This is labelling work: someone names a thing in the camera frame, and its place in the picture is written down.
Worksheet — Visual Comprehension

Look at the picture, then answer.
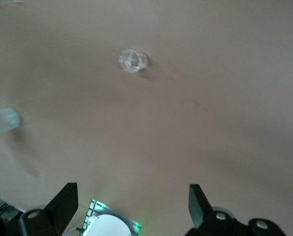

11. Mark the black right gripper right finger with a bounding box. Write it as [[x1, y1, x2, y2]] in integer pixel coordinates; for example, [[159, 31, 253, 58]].
[[185, 183, 289, 236]]

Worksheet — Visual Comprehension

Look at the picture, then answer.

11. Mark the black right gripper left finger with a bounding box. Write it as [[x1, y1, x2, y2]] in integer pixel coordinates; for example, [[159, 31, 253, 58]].
[[0, 182, 79, 236]]

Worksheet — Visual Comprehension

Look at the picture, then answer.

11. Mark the clear glass shaker cup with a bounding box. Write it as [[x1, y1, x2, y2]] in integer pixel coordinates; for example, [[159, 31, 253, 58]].
[[118, 48, 149, 75]]

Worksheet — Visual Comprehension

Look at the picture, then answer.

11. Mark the brown table cover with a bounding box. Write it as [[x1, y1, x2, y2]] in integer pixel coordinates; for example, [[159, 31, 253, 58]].
[[0, 0, 293, 236]]

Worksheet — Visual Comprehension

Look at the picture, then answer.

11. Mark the green sleeved glass bottle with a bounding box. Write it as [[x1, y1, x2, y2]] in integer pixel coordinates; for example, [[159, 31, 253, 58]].
[[0, 107, 23, 139]]

